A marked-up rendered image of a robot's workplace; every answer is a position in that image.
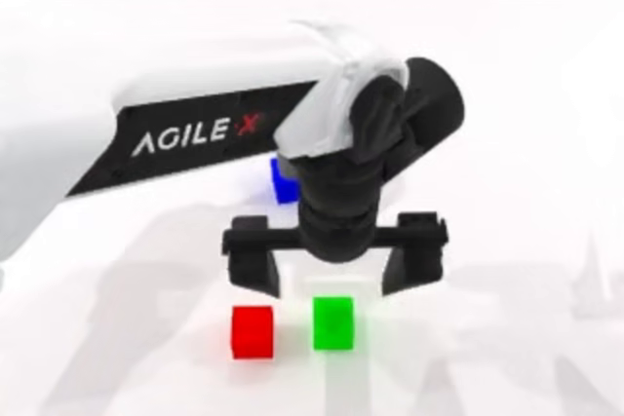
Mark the red cube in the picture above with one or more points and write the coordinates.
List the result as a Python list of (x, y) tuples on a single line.
[(252, 332)]

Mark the blue cube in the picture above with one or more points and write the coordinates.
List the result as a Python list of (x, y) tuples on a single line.
[(284, 188)]

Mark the green cube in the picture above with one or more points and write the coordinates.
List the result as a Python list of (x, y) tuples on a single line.
[(333, 323)]

